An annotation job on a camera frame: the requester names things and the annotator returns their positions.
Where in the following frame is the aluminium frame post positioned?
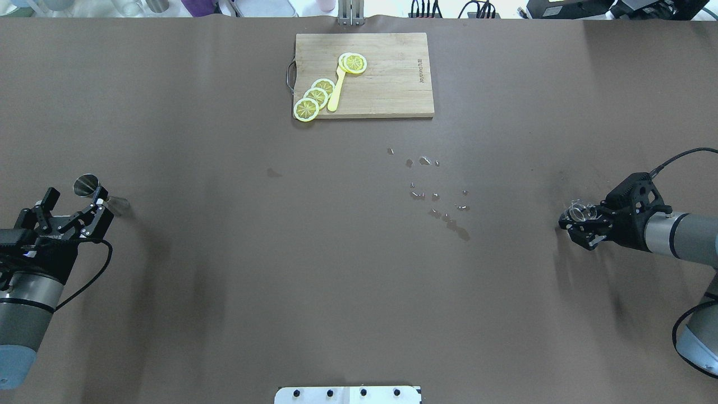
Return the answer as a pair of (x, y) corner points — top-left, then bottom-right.
(337, 0), (366, 26)

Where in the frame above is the steel measuring jigger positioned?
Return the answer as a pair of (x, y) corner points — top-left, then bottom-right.
(73, 173), (131, 217)

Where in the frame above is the purple cloth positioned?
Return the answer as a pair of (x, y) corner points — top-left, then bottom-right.
(181, 0), (218, 17)

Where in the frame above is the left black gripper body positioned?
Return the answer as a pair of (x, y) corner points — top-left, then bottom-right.
(2, 208), (77, 269)

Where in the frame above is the lemon slice upper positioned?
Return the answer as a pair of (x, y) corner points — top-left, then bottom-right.
(311, 77), (335, 95)

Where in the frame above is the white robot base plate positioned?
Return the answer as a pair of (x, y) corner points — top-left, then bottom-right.
(274, 385), (424, 403)

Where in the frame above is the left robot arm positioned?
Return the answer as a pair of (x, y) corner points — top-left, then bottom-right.
(1, 186), (114, 389)

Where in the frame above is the clear glass cup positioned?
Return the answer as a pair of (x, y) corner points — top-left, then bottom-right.
(565, 199), (600, 222)

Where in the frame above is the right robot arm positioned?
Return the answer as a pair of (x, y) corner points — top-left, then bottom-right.
(558, 172), (717, 379)

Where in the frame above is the black laptop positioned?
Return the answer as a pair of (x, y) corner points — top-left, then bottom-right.
(526, 1), (615, 20)

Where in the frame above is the lemon slice on spoon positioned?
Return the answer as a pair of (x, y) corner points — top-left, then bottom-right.
(338, 53), (369, 75)

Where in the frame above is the lemon slice middle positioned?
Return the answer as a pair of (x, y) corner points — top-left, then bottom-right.
(303, 87), (330, 109)

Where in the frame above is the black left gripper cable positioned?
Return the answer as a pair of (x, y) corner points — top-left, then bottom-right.
(55, 238), (114, 310)

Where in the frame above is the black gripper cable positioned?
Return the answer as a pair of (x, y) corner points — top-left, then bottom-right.
(55, 238), (114, 310)
(650, 147), (718, 179)

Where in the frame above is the brown table mat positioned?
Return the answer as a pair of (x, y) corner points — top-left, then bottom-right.
(2, 15), (717, 403)

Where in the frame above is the yellow plastic spoon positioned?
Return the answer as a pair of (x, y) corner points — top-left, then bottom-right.
(326, 62), (347, 112)

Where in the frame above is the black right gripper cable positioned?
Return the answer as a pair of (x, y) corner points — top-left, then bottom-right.
(650, 147), (718, 179)

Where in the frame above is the digital kitchen scale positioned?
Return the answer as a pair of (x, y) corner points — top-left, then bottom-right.
(230, 0), (298, 18)

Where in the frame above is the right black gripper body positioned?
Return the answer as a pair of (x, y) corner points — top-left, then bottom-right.
(598, 172), (673, 251)

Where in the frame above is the wooden cutting board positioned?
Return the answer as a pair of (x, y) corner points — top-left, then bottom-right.
(293, 33), (434, 120)

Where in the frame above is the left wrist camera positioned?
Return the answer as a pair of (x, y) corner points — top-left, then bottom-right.
(1, 228), (33, 254)

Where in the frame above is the pink plastic cup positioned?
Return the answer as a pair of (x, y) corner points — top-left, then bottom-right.
(316, 0), (338, 13)

